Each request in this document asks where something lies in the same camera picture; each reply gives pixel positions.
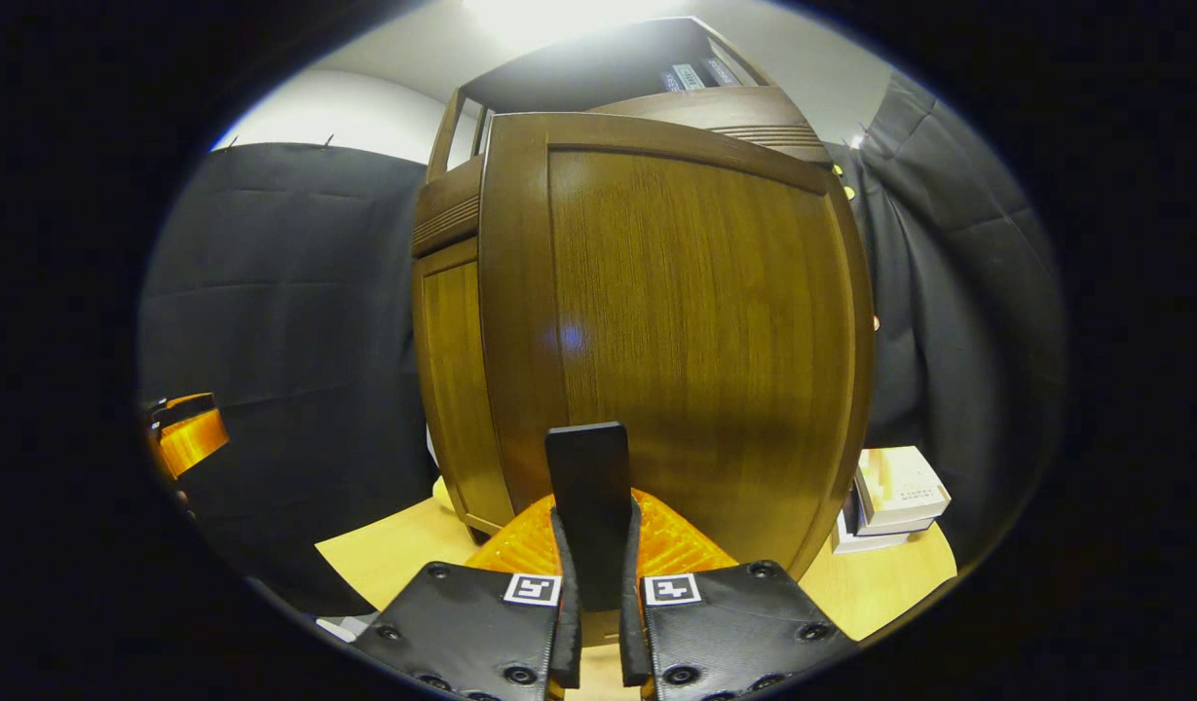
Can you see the large ceiling light panel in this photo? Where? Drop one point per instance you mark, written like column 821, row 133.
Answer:
column 569, row 19

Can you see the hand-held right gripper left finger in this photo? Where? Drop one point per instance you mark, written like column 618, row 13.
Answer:
column 566, row 633

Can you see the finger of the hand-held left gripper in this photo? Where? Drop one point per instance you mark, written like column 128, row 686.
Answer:
column 194, row 438

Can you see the dark blue book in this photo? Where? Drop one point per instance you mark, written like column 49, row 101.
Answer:
column 669, row 81

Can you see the wooden double-door shoe cabinet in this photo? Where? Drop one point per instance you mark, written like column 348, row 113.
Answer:
column 579, row 73

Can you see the light grey spine book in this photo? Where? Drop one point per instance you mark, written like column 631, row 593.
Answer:
column 691, row 76

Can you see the black backdrop cloth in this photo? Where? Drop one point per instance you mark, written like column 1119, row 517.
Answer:
column 286, row 292

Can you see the white book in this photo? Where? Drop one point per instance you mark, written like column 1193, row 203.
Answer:
column 905, row 487
column 866, row 540

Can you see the dark spine book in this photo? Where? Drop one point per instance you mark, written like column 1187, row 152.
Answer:
column 723, row 71

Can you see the pale yellow round object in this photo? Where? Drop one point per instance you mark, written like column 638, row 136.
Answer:
column 442, row 495

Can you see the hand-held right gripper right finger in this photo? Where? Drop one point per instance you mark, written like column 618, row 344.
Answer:
column 632, row 633

